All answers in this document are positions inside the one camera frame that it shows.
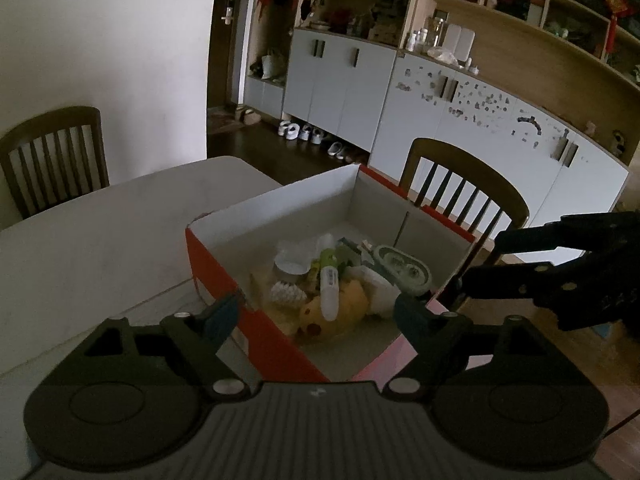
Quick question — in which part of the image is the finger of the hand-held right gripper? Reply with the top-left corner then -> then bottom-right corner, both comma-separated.
442,255 -> 601,311
492,215 -> 606,263

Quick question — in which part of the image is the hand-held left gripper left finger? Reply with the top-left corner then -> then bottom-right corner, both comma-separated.
39,292 -> 250,402

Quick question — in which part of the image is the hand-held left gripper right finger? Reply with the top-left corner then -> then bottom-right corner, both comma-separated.
382,293 -> 596,402

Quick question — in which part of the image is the white green wet wipes pack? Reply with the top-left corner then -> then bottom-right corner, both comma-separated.
345,237 -> 401,318

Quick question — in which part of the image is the oval green case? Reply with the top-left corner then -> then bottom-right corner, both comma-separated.
372,245 -> 432,296

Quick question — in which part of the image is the red shoe box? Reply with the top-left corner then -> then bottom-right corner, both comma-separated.
185,162 -> 478,383

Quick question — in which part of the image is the yellow plush toy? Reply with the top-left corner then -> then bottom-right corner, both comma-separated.
297,280 -> 371,341

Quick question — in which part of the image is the cotton swab bag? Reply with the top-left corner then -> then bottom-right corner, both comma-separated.
250,272 -> 308,311

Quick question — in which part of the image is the green white tube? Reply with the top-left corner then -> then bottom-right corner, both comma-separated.
320,249 -> 341,321

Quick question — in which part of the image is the brown wooden chair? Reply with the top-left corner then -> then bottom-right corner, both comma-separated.
0,106 -> 110,221
400,137 -> 530,266

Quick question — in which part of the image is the white rounded container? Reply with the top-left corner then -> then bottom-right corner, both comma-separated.
442,24 -> 476,61

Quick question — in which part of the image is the glass jar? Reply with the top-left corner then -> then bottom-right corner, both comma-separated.
427,16 -> 446,51

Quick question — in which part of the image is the red hanging ornament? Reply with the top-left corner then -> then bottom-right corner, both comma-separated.
602,0 -> 631,53

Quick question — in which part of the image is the dark wooden door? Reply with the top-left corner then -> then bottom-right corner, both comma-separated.
207,0 -> 251,111

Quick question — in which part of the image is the thin black cable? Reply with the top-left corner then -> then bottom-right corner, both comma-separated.
602,407 -> 631,438

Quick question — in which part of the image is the white wall cabinet unit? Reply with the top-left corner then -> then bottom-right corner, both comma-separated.
245,0 -> 640,211

